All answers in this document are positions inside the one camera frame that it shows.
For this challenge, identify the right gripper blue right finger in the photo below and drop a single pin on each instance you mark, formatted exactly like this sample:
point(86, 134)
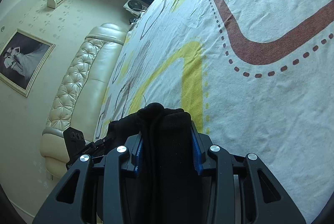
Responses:
point(198, 150)

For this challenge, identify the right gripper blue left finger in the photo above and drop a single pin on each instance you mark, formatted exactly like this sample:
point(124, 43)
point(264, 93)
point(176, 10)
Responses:
point(138, 155)

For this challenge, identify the black pants with studs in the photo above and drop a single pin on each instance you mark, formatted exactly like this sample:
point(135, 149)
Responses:
point(167, 189)

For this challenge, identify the cream tufted leather headboard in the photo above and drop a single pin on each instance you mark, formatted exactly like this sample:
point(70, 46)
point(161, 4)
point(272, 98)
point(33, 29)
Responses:
point(81, 93)

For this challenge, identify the patterned white bed sheet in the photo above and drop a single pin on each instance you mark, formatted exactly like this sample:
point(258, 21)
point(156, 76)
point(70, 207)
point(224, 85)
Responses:
point(255, 75)

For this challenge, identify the white desk fan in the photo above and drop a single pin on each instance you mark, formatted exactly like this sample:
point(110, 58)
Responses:
point(134, 7)

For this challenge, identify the framed wall picture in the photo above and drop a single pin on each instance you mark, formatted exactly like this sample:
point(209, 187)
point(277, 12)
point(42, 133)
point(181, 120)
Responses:
point(22, 57)

